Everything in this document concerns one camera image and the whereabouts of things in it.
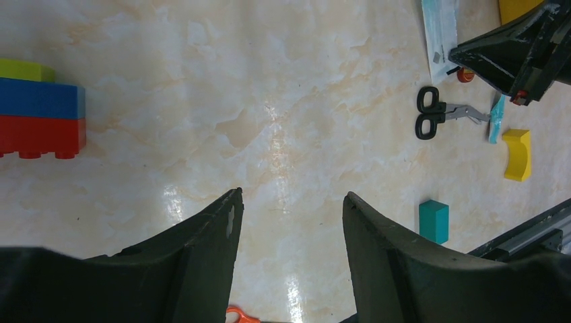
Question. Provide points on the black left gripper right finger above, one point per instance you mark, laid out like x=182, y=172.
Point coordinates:
x=399, y=276

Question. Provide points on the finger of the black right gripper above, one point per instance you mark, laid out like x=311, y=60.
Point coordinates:
x=523, y=58

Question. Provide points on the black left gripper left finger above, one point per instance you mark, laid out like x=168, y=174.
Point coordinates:
x=183, y=274

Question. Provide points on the small red round cap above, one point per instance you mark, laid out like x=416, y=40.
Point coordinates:
x=465, y=75

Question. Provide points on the teal sachet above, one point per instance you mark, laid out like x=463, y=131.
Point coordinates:
x=496, y=118

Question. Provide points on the white printed packet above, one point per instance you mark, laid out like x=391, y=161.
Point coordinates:
x=440, y=27

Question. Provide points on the black handled bandage shears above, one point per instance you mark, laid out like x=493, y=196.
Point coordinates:
x=433, y=112

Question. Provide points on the yellow medicine kit box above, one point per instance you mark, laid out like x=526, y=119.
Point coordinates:
x=513, y=9

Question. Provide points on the teal rectangular block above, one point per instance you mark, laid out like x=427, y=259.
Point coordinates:
x=434, y=221

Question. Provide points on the small orange scissors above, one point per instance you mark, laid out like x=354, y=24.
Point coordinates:
x=242, y=316

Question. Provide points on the yellow curved plastic piece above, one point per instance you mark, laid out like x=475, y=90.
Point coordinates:
x=519, y=154

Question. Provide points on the colourful toy brick block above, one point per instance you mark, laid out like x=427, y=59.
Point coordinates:
x=39, y=115

